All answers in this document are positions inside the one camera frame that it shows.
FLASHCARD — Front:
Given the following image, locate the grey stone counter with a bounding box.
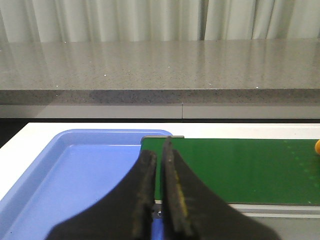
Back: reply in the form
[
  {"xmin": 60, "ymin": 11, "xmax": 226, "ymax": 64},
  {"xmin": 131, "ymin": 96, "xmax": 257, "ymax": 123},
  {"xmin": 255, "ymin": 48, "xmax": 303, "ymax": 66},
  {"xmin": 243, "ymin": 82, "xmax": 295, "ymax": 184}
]
[{"xmin": 0, "ymin": 39, "xmax": 320, "ymax": 120}]

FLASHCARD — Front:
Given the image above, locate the yellow mushroom push button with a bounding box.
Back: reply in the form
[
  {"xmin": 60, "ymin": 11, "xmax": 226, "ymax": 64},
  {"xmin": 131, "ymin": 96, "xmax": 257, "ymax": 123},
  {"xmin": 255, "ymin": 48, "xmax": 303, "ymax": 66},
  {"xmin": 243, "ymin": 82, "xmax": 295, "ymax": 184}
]
[{"xmin": 314, "ymin": 140, "xmax": 320, "ymax": 155}]

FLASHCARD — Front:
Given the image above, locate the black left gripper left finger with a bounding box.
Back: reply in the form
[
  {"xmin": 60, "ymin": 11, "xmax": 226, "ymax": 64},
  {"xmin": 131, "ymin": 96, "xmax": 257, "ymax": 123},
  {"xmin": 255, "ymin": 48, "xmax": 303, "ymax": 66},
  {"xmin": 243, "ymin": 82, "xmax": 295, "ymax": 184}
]
[{"xmin": 46, "ymin": 150, "xmax": 157, "ymax": 240}]

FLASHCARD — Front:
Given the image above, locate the grey pleated curtain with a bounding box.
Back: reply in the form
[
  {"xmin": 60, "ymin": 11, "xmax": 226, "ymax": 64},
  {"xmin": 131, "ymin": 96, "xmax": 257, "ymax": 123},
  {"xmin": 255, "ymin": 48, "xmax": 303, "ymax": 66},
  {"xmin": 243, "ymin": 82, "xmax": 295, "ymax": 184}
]
[{"xmin": 0, "ymin": 0, "xmax": 320, "ymax": 43}]

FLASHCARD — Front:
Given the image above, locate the green conveyor belt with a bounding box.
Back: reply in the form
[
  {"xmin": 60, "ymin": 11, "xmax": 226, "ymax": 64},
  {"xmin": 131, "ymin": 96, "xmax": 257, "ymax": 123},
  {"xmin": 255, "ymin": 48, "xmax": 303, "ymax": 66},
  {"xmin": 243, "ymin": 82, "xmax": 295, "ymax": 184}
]
[{"xmin": 139, "ymin": 136, "xmax": 320, "ymax": 206}]

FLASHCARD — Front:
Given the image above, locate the aluminium conveyor frame rail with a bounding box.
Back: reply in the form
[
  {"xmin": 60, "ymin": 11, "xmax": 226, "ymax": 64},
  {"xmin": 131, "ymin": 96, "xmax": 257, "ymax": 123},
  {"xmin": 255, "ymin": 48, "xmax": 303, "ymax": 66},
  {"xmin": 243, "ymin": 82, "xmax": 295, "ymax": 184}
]
[{"xmin": 141, "ymin": 135, "xmax": 320, "ymax": 220}]

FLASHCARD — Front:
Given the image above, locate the blue plastic tray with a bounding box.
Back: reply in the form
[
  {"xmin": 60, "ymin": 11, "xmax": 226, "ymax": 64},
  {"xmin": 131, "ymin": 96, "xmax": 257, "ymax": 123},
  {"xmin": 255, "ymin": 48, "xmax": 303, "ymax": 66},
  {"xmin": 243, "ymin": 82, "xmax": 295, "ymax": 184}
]
[{"xmin": 0, "ymin": 129, "xmax": 168, "ymax": 240}]

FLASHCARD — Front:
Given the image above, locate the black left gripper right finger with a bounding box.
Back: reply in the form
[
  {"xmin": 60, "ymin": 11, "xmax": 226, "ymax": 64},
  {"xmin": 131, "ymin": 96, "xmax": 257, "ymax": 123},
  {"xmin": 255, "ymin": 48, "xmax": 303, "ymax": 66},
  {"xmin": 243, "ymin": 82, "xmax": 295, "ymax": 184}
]
[{"xmin": 161, "ymin": 137, "xmax": 280, "ymax": 240}]

